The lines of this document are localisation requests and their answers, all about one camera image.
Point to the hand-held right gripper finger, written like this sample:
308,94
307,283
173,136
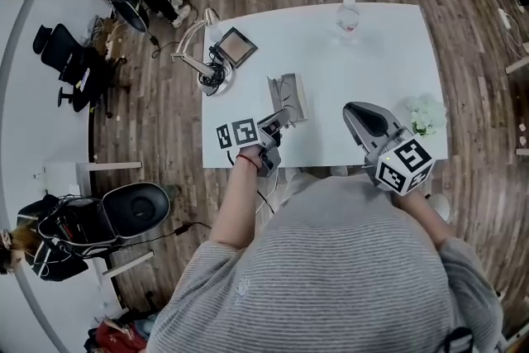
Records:
386,120
358,132

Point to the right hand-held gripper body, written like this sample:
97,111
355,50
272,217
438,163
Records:
405,165

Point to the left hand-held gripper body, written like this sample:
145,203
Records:
239,132

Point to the person's right forearm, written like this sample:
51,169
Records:
421,215

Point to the person's left forearm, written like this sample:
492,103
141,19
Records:
231,202

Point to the person's left hand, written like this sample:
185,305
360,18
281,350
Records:
254,154

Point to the white flower bouquet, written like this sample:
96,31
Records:
425,111

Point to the silver desk lamp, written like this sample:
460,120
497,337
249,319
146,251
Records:
225,89

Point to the person's white shoe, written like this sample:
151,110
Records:
440,206

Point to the clear water bottle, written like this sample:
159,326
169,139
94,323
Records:
347,22

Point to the grey striped shirt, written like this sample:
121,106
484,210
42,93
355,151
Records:
330,260

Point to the white desk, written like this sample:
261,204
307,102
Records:
120,165

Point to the black shell chair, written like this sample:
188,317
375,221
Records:
136,211
134,14

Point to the white power strip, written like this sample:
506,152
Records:
505,17

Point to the black backpack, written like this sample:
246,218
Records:
70,223

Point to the black office chair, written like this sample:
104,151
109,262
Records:
62,49

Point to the red bag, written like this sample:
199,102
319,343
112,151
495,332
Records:
115,337

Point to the black picture frame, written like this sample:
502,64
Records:
236,47

